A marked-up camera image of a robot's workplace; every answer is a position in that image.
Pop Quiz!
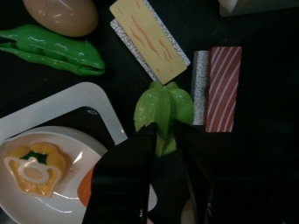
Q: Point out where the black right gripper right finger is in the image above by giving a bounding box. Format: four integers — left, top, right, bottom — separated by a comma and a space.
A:
172, 119, 234, 224

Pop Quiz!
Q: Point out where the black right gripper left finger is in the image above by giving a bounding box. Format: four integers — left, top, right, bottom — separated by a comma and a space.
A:
80, 122, 160, 224

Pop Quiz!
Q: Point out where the green toy leafy vegetable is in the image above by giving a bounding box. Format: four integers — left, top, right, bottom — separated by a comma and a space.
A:
133, 80, 194, 158

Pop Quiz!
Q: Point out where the yellow toy bell pepper slice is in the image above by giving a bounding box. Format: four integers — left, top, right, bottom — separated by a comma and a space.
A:
3, 142, 68, 200

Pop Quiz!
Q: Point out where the red striped salmon sushi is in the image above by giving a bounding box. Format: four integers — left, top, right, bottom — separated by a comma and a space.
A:
190, 45, 242, 134

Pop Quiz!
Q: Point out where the green toy pea pod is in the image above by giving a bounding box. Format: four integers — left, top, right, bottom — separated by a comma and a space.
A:
0, 24, 108, 77

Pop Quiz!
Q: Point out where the yellow toy egg sushi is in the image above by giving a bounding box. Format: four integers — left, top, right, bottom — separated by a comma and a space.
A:
108, 0, 192, 86

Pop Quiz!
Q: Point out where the brown toy egg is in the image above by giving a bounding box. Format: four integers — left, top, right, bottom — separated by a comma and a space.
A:
22, 0, 98, 38

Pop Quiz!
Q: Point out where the red wooden box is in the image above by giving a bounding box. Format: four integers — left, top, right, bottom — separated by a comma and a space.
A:
217, 0, 299, 18

